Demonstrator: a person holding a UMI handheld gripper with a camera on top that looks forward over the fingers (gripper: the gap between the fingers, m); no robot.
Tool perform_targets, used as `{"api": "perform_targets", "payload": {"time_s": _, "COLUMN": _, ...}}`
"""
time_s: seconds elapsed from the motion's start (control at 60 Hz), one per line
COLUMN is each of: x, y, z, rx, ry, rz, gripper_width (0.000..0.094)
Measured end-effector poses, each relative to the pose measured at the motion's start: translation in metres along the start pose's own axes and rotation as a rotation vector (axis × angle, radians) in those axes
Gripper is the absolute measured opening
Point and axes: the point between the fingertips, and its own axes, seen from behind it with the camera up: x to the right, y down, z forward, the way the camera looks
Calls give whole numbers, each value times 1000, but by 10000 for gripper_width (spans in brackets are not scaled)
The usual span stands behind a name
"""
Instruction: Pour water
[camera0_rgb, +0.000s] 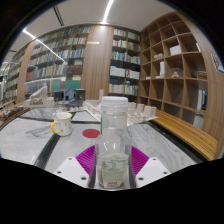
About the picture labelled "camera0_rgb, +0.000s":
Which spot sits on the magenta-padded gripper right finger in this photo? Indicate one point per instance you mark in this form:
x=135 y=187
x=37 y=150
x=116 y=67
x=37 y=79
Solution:
x=150 y=171

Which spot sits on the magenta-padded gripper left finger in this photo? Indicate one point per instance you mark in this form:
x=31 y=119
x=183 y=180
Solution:
x=73 y=171

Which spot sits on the clear plastic drink bottle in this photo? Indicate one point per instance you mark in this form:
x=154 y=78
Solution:
x=113 y=146

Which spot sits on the flat round red coaster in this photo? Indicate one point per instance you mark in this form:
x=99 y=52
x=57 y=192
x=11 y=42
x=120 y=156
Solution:
x=90 y=133

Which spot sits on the curved wooden bench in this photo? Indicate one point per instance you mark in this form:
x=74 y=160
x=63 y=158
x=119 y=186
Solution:
x=186 y=133

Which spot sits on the white city block model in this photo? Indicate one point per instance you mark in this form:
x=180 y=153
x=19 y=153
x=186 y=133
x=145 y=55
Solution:
x=140 y=111

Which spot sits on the dark grey building model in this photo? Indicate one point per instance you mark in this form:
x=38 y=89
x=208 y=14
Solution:
x=71 y=96

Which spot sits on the white building model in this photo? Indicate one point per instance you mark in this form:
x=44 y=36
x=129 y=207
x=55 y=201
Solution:
x=40 y=98

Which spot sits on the wooden cubby shelf unit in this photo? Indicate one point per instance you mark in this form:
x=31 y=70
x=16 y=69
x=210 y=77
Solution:
x=173 y=73

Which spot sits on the tall narrow library bookshelf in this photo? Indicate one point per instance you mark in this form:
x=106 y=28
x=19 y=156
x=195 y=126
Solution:
x=125 y=63

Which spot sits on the long curved library bookshelf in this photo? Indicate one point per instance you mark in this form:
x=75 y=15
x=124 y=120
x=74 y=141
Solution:
x=56 y=60

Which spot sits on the ceiling light strip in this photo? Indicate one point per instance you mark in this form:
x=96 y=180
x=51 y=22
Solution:
x=107 y=11

